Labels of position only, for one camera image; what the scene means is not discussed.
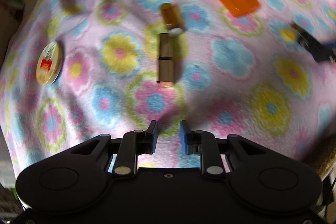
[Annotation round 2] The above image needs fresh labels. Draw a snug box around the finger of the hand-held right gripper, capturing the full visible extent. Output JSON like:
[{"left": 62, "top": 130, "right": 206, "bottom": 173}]
[{"left": 290, "top": 22, "right": 336, "bottom": 63}]

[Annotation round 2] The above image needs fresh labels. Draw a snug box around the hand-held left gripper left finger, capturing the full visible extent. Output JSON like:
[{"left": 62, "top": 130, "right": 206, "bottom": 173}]
[{"left": 70, "top": 120, "right": 159, "bottom": 179}]

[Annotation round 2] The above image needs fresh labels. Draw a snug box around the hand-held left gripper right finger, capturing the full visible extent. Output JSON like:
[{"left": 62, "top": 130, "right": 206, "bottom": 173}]
[{"left": 179, "top": 120, "right": 265, "bottom": 178}]

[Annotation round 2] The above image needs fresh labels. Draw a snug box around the gold lipstick tube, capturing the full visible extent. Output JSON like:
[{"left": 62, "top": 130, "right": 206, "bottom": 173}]
[{"left": 156, "top": 33, "right": 176, "bottom": 88}]

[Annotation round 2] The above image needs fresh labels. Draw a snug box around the amber bottle with white cap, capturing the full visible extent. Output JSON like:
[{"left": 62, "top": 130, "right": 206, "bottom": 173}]
[{"left": 160, "top": 3, "right": 184, "bottom": 37}]

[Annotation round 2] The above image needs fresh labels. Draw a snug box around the floral fleece blanket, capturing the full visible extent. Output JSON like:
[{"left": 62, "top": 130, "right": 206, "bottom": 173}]
[{"left": 0, "top": 0, "right": 336, "bottom": 182}]

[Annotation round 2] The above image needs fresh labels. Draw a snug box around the round cream tin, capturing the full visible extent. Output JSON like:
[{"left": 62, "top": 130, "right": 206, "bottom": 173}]
[{"left": 35, "top": 41, "right": 63, "bottom": 86}]

